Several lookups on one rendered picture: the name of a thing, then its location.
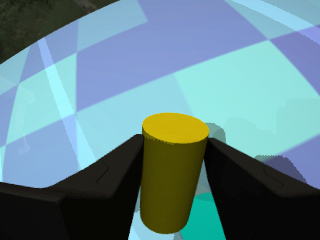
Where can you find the yellow cylinder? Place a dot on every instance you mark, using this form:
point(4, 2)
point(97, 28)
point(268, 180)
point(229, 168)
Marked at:
point(174, 146)

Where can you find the cyan circle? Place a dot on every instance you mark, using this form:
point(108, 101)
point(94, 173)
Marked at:
point(203, 222)

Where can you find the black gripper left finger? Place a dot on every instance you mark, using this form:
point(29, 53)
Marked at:
point(96, 203)

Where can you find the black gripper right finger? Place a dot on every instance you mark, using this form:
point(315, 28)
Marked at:
point(256, 202)

